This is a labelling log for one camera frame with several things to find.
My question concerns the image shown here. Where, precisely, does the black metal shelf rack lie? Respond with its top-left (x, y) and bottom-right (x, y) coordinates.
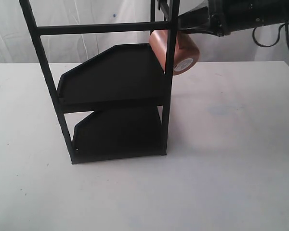
top-left (20, 0), bottom-right (180, 164)

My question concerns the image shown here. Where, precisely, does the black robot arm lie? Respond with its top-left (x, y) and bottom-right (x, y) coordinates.
top-left (178, 0), bottom-right (289, 37)

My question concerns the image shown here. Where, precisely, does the white backdrop curtain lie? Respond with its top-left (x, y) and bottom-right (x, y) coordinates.
top-left (0, 0), bottom-right (289, 65)

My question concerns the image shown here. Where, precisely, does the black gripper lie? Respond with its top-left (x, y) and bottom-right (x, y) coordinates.
top-left (178, 0), bottom-right (258, 37)

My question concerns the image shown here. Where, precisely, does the black cable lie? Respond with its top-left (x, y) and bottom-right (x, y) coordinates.
top-left (252, 21), bottom-right (289, 64)

